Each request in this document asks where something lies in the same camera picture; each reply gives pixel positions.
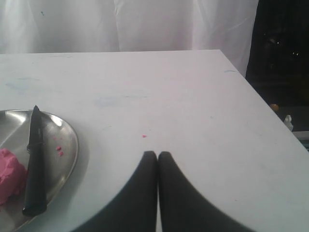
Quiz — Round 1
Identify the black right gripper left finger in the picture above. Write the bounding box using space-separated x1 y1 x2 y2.
75 151 158 232

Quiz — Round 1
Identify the pink play dough half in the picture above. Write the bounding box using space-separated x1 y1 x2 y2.
0 148 27 205

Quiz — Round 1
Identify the black knife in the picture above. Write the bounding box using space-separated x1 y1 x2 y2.
22 106 47 217

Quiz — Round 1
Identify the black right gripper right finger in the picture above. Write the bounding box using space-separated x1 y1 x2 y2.
158 151 251 232

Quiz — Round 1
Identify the white backdrop curtain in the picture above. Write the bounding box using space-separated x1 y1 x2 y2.
0 0 258 74

